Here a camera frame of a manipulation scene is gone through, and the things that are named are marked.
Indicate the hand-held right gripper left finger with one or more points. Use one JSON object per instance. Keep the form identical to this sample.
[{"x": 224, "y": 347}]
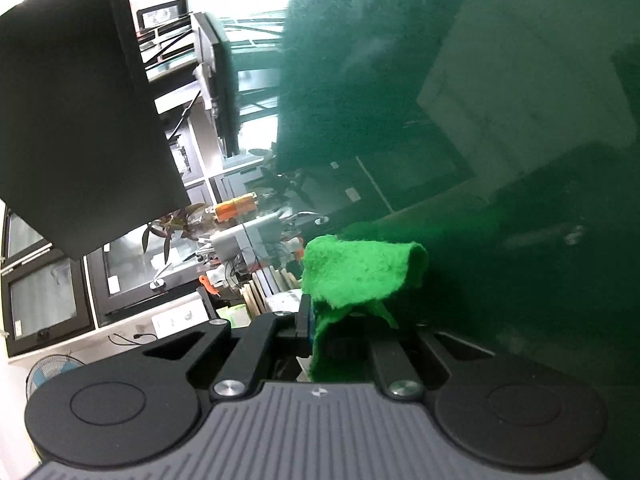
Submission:
[{"x": 305, "y": 320}]

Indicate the orange clip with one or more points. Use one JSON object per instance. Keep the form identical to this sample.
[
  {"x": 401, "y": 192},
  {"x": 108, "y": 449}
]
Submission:
[{"x": 209, "y": 285}]

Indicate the large black board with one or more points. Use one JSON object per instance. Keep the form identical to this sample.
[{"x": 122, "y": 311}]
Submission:
[{"x": 75, "y": 110}]

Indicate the grey box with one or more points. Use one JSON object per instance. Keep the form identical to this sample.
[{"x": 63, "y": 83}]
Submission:
[{"x": 227, "y": 246}]

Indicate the orange bottle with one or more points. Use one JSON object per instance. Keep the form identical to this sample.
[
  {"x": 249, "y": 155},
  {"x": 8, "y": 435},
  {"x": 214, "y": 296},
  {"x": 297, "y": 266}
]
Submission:
[{"x": 235, "y": 208}]

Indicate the standing fan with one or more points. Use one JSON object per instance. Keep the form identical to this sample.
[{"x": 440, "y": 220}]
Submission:
[{"x": 47, "y": 372}]

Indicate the black framed window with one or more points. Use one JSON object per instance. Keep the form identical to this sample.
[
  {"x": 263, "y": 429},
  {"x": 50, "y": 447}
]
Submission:
[
  {"x": 42, "y": 295},
  {"x": 135, "y": 280}
]

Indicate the green tissue pack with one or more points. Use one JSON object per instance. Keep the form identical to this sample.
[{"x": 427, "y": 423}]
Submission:
[{"x": 234, "y": 316}]

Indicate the grey laptop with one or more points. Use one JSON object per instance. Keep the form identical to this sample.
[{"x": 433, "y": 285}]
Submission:
[{"x": 220, "y": 85}]

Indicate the green scouring pad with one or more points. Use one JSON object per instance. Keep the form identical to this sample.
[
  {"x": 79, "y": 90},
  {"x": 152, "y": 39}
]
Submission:
[{"x": 360, "y": 270}]

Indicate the potted plant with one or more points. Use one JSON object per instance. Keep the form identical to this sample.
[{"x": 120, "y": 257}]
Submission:
[{"x": 175, "y": 222}]

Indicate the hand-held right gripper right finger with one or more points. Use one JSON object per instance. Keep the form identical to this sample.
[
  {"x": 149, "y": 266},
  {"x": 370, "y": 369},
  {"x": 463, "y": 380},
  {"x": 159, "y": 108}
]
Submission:
[{"x": 392, "y": 365}]

